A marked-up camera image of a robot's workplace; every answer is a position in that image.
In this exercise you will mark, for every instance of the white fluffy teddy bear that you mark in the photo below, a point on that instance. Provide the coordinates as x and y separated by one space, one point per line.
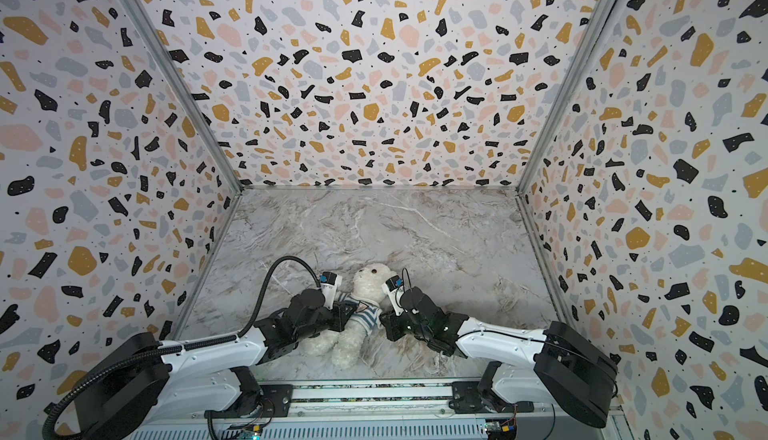
367 296

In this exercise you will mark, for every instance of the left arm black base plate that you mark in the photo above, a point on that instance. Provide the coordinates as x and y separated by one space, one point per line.
258 401

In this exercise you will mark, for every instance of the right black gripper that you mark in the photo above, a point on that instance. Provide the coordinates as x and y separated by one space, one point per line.
395 322

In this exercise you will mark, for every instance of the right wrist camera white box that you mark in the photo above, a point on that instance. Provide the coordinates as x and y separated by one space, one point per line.
394 288

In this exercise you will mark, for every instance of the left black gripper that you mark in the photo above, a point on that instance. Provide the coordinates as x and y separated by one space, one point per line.
342 313

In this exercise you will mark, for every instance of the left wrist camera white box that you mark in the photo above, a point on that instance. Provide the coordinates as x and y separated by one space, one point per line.
329 284

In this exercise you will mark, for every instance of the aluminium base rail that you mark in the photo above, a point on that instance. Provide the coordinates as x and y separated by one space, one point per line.
404 408

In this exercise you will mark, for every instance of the blue white striped knit sweater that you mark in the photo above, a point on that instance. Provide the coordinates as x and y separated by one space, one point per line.
366 313

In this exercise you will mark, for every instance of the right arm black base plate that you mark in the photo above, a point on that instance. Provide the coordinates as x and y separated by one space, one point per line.
469 397

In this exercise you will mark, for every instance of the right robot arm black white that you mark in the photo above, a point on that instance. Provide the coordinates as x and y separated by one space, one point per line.
555 365

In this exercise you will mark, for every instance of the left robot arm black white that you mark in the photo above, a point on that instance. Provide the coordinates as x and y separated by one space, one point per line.
145 380

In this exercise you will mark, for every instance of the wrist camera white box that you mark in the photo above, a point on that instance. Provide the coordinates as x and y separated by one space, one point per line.
394 288
329 284

